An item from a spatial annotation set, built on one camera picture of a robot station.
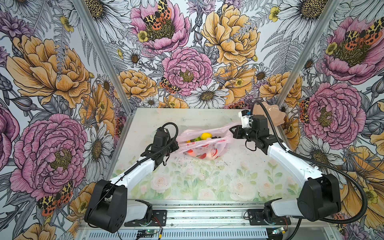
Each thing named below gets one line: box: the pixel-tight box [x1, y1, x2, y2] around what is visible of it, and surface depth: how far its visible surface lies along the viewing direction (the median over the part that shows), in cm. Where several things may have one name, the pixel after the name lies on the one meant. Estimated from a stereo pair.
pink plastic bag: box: [176, 123, 235, 160], surface depth 87 cm
